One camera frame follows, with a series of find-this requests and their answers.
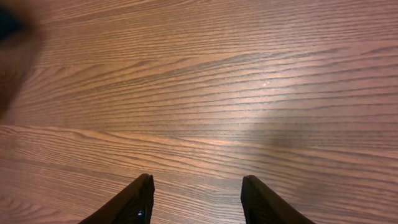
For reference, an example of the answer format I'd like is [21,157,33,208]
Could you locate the black shorts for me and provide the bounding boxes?
[0,6,24,42]

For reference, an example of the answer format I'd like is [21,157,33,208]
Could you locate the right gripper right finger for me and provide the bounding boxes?
[241,175,315,224]

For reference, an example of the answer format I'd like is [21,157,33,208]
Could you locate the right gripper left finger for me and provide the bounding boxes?
[79,174,155,224]

